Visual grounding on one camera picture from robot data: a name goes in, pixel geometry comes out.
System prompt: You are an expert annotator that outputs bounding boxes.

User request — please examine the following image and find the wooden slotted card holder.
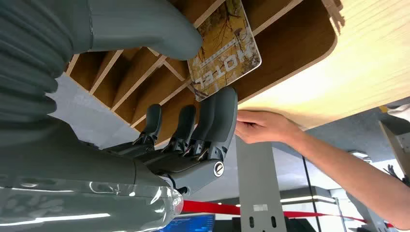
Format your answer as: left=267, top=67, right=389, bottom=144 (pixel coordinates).
left=65, top=0, right=339, bottom=148

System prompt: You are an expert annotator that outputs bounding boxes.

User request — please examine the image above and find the blue computer screen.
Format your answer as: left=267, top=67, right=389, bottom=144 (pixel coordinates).
left=157, top=214, right=216, bottom=232

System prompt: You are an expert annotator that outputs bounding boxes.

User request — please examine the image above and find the red barrier belt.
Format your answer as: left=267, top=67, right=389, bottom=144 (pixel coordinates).
left=182, top=200, right=395, bottom=229

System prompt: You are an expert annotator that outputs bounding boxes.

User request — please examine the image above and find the grey metal desk leg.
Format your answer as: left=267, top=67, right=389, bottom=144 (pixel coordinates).
left=379, top=121, right=410, bottom=178
left=235, top=136, right=288, bottom=232

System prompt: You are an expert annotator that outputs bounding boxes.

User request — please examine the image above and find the thin black cable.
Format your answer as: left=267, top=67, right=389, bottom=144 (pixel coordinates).
left=302, top=156, right=322, bottom=232

